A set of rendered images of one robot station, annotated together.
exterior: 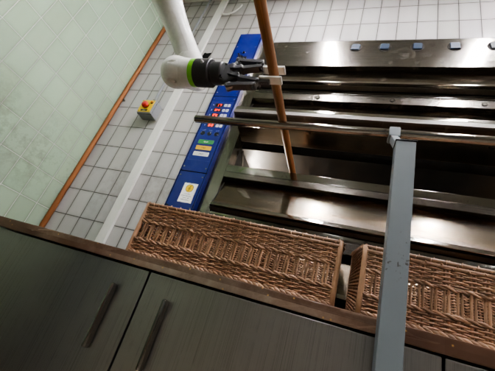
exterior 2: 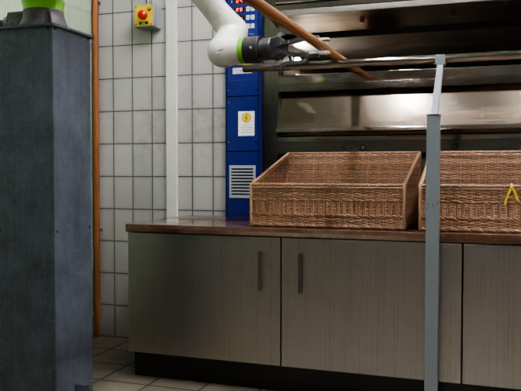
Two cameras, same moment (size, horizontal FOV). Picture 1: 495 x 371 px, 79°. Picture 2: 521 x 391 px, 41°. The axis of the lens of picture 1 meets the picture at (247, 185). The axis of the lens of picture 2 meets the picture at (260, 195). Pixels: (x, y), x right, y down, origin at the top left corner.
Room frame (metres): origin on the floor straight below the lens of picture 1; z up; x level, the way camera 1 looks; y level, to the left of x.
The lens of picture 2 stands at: (-1.63, 0.33, 0.78)
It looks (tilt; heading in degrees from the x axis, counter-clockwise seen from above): 2 degrees down; 358
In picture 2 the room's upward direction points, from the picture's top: straight up
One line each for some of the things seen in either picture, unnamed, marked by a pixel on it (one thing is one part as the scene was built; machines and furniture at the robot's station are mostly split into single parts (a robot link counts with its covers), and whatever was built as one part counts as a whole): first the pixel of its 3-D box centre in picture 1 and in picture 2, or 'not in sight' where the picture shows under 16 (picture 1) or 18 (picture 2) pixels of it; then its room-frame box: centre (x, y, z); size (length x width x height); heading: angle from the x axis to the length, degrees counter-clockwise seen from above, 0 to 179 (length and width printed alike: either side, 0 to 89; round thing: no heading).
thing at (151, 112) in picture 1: (149, 110); (147, 17); (1.52, 0.70, 1.46); 0.10 x 0.07 x 0.10; 68
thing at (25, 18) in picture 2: not in sight; (28, 22); (0.55, 0.95, 1.23); 0.26 x 0.15 x 0.06; 69
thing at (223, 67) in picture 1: (226, 73); (274, 48); (0.74, 0.18, 1.19); 0.09 x 0.07 x 0.08; 69
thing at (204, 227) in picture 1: (252, 251); (339, 186); (0.96, -0.08, 0.72); 0.56 x 0.49 x 0.28; 69
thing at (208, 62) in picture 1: (206, 73); (254, 50); (0.78, 0.24, 1.19); 0.12 x 0.06 x 0.09; 159
